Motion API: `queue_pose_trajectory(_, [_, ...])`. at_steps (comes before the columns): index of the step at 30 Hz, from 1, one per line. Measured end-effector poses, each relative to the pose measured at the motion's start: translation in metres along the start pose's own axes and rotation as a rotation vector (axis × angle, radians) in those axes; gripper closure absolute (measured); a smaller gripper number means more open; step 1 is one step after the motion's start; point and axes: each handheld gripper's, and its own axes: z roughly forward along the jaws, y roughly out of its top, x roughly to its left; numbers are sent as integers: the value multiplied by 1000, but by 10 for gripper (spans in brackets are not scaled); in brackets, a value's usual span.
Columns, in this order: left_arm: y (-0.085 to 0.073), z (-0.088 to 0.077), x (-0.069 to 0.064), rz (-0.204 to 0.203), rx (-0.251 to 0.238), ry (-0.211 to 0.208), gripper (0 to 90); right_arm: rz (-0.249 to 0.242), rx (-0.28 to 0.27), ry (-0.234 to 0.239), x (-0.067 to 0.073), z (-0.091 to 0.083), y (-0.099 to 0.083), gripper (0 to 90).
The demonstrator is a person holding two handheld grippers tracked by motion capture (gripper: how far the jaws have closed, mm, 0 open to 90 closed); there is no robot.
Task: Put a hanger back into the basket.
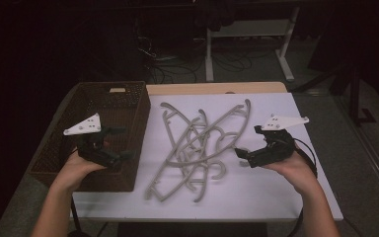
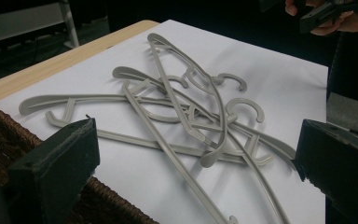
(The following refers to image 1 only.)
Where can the person's right hand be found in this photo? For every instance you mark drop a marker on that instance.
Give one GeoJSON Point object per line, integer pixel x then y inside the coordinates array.
{"type": "Point", "coordinates": [297, 173]}

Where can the white metal desk frame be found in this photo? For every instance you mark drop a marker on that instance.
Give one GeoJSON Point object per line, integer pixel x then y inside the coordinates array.
{"type": "Point", "coordinates": [250, 28]}

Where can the brown woven basket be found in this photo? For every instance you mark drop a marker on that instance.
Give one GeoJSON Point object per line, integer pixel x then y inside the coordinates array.
{"type": "Point", "coordinates": [118, 98]}

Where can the person's left hand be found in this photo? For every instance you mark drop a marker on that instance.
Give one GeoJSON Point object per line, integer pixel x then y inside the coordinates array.
{"type": "Point", "coordinates": [75, 171]}

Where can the black floor stand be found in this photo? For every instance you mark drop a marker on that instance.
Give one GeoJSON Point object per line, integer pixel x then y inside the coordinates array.
{"type": "Point", "coordinates": [355, 95]}

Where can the grey plastic clothes hanger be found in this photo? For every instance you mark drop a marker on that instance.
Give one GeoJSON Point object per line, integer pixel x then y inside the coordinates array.
{"type": "Point", "coordinates": [177, 190]}
{"type": "Point", "coordinates": [248, 110]}
{"type": "Point", "coordinates": [203, 192]}
{"type": "Point", "coordinates": [169, 107]}

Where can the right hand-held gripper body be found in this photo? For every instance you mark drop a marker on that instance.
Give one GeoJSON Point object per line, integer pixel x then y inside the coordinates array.
{"type": "Point", "coordinates": [276, 148]}

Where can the white label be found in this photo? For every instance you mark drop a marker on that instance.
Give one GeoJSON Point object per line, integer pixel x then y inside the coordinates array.
{"type": "Point", "coordinates": [117, 90]}

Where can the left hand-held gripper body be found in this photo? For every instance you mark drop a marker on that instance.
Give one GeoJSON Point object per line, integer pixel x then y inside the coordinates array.
{"type": "Point", "coordinates": [90, 149]}

